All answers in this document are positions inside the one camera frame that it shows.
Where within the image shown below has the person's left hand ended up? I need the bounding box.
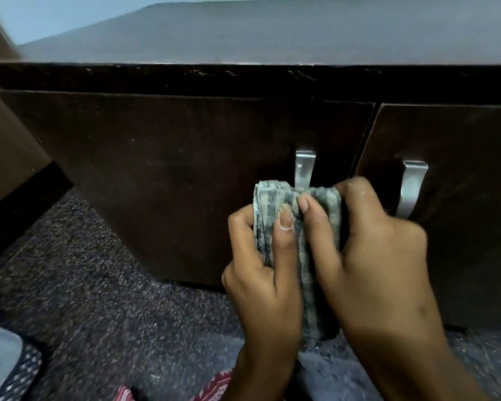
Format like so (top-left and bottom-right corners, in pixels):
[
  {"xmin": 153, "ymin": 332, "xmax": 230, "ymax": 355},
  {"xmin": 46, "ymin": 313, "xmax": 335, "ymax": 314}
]
[{"xmin": 222, "ymin": 204, "xmax": 304, "ymax": 359}]

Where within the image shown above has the person's right hand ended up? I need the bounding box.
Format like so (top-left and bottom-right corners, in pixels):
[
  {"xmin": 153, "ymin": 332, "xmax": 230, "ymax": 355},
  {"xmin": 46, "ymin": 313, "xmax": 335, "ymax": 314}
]
[{"xmin": 297, "ymin": 176, "xmax": 447, "ymax": 341}]

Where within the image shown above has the grey striped cloth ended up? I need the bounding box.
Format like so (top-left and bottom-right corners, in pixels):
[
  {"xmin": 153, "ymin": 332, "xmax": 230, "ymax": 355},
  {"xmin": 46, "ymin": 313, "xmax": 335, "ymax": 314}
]
[{"xmin": 252, "ymin": 181, "xmax": 344, "ymax": 342}]

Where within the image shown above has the person's left forearm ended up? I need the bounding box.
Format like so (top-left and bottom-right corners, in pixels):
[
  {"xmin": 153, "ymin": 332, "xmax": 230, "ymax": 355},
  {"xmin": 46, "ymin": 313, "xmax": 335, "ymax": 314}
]
[{"xmin": 230, "ymin": 344, "xmax": 299, "ymax": 401}]

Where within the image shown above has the person's right forearm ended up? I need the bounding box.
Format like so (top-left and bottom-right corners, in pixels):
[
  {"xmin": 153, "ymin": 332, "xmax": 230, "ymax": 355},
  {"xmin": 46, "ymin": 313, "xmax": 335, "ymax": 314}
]
[{"xmin": 347, "ymin": 323, "xmax": 491, "ymax": 401}]

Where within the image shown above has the dark brown cabinet door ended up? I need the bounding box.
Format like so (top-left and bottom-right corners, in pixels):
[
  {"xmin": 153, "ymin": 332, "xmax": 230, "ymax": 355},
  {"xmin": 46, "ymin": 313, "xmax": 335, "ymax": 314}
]
[
  {"xmin": 353, "ymin": 103, "xmax": 501, "ymax": 330},
  {"xmin": 0, "ymin": 89, "xmax": 375, "ymax": 288}
]

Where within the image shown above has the red patterned garment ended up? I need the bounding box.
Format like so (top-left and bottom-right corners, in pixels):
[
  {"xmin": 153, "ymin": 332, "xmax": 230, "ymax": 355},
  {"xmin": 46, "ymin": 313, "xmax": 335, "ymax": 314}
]
[{"xmin": 113, "ymin": 369, "xmax": 234, "ymax": 401}]

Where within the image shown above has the dark brown wooden cabinet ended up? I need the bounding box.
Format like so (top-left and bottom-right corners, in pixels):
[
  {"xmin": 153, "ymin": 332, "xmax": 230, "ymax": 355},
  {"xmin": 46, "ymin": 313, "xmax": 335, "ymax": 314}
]
[{"xmin": 0, "ymin": 0, "xmax": 501, "ymax": 330}]

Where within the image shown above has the brown wooden furniture panel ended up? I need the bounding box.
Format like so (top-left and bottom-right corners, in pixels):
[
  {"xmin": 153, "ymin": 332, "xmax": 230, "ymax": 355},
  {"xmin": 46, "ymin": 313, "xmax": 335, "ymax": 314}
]
[{"xmin": 0, "ymin": 2, "xmax": 73, "ymax": 270}]

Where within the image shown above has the grey dotted fabric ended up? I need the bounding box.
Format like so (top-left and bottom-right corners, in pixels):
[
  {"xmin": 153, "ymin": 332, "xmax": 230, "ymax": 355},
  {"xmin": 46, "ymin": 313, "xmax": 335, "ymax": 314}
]
[{"xmin": 0, "ymin": 319, "xmax": 43, "ymax": 401}]

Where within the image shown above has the silver metal door handle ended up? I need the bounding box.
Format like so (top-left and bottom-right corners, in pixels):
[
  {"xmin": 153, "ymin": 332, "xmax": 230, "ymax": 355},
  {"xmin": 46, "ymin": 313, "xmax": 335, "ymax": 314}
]
[
  {"xmin": 293, "ymin": 150, "xmax": 316, "ymax": 190},
  {"xmin": 394, "ymin": 160, "xmax": 429, "ymax": 220}
]

